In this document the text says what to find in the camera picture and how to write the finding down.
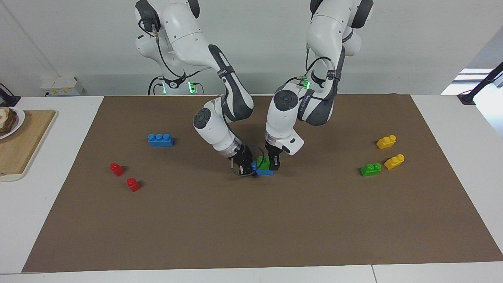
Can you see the black camera stand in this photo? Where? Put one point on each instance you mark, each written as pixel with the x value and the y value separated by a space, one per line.
pixel 481 84

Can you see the red single-stud toy brick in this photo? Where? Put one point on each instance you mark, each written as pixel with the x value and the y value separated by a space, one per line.
pixel 133 184
pixel 116 169

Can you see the toast with fried egg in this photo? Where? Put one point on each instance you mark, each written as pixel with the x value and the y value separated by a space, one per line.
pixel 7 120

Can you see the white plate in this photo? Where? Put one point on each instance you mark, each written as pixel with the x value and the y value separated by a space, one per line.
pixel 19 118

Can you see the yellow two-stud toy brick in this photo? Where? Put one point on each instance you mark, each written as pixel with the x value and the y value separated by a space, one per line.
pixel 394 162
pixel 386 142

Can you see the blue three-stud toy brick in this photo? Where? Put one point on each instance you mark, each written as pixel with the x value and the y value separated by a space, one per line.
pixel 264 172
pixel 160 140

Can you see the wooden cutting board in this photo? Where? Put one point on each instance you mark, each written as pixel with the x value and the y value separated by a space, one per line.
pixel 23 145

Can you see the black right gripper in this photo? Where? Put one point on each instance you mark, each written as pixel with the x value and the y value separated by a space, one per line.
pixel 243 155

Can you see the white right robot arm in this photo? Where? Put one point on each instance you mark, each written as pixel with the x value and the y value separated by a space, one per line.
pixel 188 35

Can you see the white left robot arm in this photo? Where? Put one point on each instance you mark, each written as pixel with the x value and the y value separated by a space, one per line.
pixel 314 31

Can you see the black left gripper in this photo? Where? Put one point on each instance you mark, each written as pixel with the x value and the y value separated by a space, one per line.
pixel 274 151

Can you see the black device at table edge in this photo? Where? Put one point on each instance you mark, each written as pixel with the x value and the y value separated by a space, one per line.
pixel 8 100

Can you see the brown table mat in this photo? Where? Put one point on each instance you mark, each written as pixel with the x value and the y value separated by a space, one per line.
pixel 251 220

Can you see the green two-stud toy brick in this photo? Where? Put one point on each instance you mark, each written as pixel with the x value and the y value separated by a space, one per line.
pixel 263 163
pixel 370 169

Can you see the white wall outlet box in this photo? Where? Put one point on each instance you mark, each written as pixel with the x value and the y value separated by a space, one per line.
pixel 61 86

